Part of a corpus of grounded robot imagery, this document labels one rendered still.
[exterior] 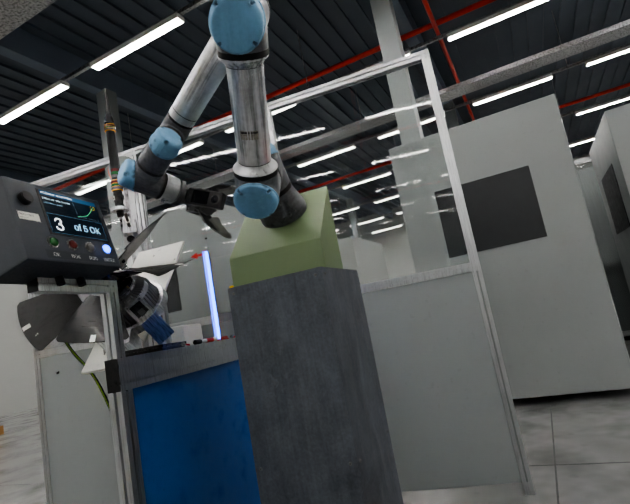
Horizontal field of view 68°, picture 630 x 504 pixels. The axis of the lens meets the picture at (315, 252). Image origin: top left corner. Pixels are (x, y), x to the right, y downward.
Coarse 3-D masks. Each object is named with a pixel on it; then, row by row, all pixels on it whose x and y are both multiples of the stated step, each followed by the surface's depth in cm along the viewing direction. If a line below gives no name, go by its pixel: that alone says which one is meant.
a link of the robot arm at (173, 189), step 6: (168, 174) 127; (168, 180) 125; (174, 180) 126; (180, 180) 128; (168, 186) 125; (174, 186) 126; (180, 186) 127; (168, 192) 125; (174, 192) 126; (180, 192) 128; (162, 198) 126; (168, 198) 126; (174, 198) 127
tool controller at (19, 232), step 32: (0, 192) 92; (32, 192) 98; (64, 192) 107; (0, 224) 91; (32, 224) 94; (96, 224) 112; (0, 256) 90; (32, 256) 90; (64, 256) 97; (96, 256) 106
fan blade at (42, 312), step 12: (36, 300) 179; (48, 300) 179; (60, 300) 179; (72, 300) 180; (24, 312) 178; (36, 312) 178; (48, 312) 177; (60, 312) 178; (72, 312) 179; (24, 324) 176; (36, 324) 176; (48, 324) 177; (60, 324) 177; (48, 336) 175; (36, 348) 173
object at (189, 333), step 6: (192, 324) 236; (198, 324) 241; (174, 330) 229; (180, 330) 228; (186, 330) 229; (192, 330) 234; (198, 330) 239; (174, 336) 229; (180, 336) 228; (186, 336) 228; (192, 336) 233; (198, 336) 238; (186, 342) 227; (192, 342) 232
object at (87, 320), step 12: (84, 300) 169; (96, 300) 170; (84, 312) 164; (96, 312) 165; (120, 312) 171; (72, 324) 159; (84, 324) 160; (96, 324) 161; (60, 336) 155; (72, 336) 156; (84, 336) 156; (96, 336) 157
